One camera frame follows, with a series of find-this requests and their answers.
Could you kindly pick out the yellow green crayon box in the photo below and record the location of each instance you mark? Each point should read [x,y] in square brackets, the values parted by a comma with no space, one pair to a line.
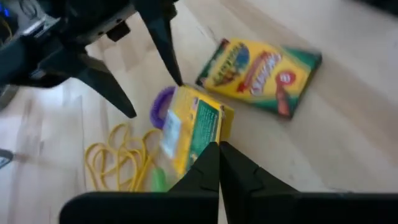
[261,74]
[199,124]

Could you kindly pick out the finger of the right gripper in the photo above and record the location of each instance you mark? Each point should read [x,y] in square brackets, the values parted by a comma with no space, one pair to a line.
[161,34]
[105,84]

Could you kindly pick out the yellow rubber bands bunch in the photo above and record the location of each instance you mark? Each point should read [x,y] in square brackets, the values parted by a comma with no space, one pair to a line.
[136,154]

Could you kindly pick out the green spiral wrist coil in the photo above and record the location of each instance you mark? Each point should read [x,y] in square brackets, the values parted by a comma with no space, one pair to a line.
[159,180]

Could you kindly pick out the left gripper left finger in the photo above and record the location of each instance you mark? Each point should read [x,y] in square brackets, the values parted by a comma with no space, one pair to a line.
[155,208]

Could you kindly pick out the purple spiral wrist coil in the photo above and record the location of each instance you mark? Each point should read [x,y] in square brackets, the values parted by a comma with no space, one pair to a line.
[155,109]

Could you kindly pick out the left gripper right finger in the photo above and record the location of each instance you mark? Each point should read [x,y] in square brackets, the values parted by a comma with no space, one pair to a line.
[280,208]

